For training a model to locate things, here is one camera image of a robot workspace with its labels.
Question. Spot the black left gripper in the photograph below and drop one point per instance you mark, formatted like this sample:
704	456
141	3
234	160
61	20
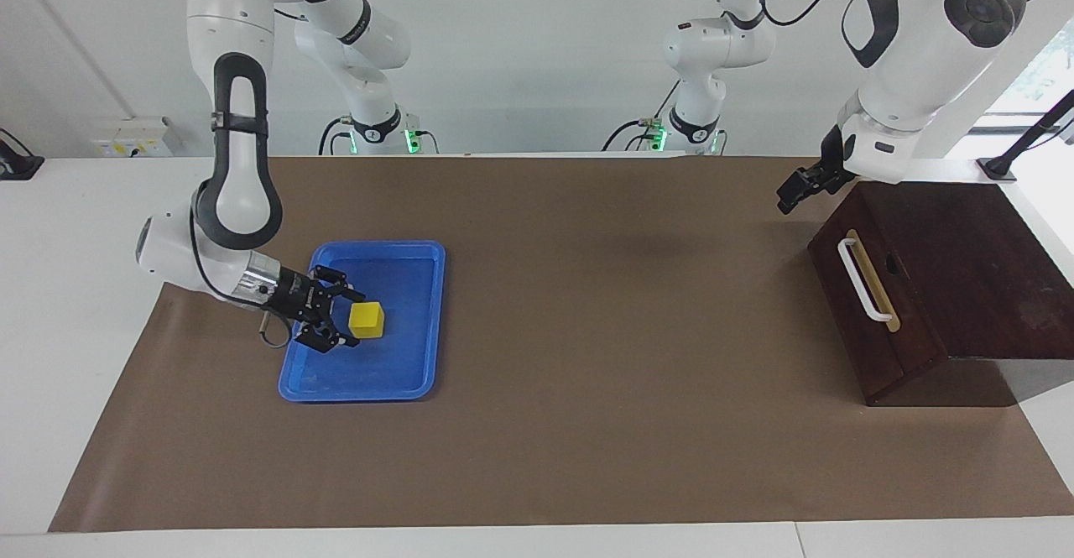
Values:
294	299

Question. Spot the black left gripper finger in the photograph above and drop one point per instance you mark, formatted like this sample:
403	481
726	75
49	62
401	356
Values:
822	180
789	193

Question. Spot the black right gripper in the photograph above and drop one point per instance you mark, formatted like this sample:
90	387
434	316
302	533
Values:
839	155

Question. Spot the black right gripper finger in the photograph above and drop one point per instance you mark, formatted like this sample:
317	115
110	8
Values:
327	340
340	285

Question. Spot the yellow cube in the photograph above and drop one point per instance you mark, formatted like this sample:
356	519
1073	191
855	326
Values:
367	320

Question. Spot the wooden drawer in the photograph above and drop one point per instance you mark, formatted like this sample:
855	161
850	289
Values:
916	323

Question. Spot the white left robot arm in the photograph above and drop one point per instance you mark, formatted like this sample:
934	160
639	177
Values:
914	63

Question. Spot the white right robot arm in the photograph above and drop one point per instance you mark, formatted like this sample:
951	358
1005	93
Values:
243	180

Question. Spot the blue plastic tray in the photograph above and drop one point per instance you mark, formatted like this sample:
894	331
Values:
403	365

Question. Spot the dark wooden cabinet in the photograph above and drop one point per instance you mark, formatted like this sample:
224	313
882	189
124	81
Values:
973	273

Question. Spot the brown table mat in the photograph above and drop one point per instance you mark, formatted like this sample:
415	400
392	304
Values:
587	424

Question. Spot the white wall power outlet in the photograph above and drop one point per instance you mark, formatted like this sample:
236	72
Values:
130	140

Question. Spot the black clamp mount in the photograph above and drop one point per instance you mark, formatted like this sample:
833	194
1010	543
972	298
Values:
17	165

